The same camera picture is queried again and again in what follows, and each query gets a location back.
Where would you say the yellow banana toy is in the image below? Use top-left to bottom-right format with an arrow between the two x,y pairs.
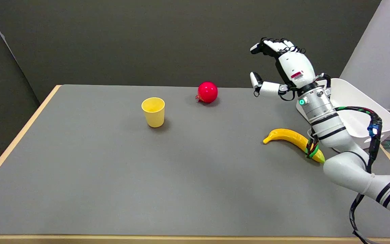
263,128 -> 326,164

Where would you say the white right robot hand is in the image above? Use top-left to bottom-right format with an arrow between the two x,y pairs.
250,38 -> 318,101

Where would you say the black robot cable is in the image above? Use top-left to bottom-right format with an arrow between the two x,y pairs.
305,106 -> 390,244

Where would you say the yellow plastic cup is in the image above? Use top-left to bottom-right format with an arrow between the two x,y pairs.
141,97 -> 166,128

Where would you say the white plastic bin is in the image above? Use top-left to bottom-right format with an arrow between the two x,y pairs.
296,78 -> 390,149

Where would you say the red pomegranate toy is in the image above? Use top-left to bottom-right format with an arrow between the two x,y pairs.
195,81 -> 218,104

